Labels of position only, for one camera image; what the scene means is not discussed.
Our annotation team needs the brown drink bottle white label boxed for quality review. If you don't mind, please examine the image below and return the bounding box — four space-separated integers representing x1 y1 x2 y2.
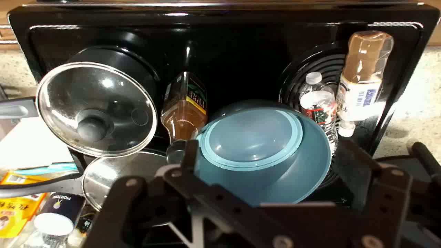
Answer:
337 30 396 140

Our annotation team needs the dark jar white lid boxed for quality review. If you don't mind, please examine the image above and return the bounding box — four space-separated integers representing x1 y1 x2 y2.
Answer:
34 192 87 240

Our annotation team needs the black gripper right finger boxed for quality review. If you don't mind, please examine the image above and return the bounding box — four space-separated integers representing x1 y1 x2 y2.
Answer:
340 137 441 248

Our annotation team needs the black pot glass lid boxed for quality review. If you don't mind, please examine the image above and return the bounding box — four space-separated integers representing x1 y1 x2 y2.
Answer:
0 46 160 160

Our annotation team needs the white cardboard box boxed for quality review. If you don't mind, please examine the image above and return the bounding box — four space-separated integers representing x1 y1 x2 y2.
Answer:
0 116 78 172

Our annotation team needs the blue bowl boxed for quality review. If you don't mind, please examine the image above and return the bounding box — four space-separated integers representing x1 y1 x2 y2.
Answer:
195 101 334 207

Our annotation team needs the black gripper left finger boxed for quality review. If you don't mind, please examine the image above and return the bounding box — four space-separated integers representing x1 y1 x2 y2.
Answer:
82 140 296 248

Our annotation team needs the brown sauce bottle yellow label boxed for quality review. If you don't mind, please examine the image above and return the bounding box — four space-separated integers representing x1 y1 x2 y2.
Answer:
159 41 210 165

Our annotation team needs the black electric stove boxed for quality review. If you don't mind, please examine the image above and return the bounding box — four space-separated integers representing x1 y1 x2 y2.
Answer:
8 3 440 209

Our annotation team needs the yellow food packet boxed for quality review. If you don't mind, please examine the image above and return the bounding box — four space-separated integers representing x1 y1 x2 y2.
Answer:
0 170 47 240

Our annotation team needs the teal flat board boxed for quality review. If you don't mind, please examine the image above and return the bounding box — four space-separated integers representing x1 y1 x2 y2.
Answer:
30 163 81 177

